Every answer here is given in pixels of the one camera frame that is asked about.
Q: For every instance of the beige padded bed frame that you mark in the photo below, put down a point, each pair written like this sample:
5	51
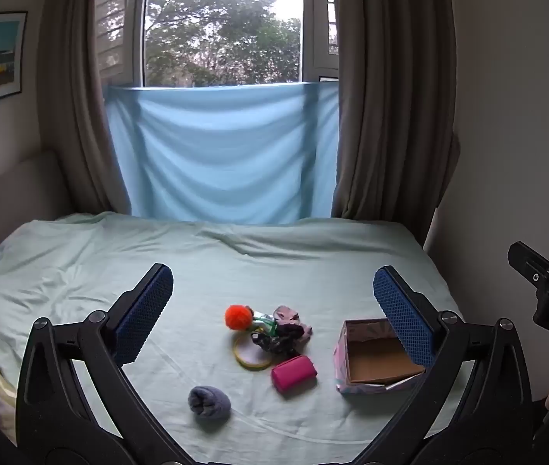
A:
8	189

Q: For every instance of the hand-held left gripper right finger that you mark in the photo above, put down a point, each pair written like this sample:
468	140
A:
405	319

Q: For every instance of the light blue hanging cloth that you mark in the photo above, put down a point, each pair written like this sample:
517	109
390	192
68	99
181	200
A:
216	155

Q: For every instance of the brown curtain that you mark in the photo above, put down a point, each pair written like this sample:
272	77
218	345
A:
78	82
395	87

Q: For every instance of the white window shutter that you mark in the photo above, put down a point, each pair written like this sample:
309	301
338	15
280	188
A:
114	14

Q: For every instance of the mauve fabric scrunchie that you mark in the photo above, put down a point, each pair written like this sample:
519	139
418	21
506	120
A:
288	315

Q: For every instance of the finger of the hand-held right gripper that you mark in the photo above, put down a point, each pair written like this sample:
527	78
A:
531	264

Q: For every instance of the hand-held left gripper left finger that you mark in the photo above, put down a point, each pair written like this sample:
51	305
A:
143	315

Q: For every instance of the orange pompom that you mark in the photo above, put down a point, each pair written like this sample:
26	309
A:
238	317

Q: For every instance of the grey-blue sock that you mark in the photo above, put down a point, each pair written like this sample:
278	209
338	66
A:
209	402

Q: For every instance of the pink patterned cardboard box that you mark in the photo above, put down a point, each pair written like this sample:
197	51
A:
376	363

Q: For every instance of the tree outside window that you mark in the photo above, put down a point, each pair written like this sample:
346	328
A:
216	34

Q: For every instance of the green wipes packet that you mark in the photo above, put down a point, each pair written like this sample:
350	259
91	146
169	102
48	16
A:
262	322

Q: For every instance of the white window frame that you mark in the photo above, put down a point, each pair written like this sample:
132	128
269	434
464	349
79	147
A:
318	14

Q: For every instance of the black patterned cloth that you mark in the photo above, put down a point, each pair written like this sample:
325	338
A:
279	338

